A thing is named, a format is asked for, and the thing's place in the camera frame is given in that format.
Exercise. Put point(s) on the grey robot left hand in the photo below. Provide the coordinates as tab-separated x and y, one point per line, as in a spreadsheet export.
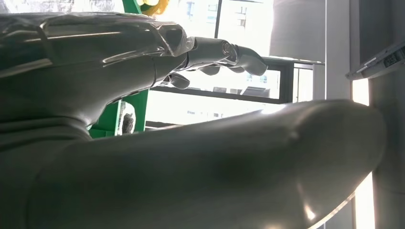
95	63

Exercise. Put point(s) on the green crate with mailer bag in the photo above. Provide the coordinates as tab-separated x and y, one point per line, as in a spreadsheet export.
140	107

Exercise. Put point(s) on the green crate with yellow coils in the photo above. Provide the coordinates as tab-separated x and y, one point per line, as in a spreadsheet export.
131	6

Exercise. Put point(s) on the white mailer bag black print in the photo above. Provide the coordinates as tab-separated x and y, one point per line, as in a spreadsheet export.
31	4

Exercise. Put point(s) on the white scale with steel tray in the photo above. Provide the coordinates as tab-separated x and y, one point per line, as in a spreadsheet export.
376	64

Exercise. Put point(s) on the black window frame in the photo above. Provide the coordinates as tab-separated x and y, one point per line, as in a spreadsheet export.
284	79

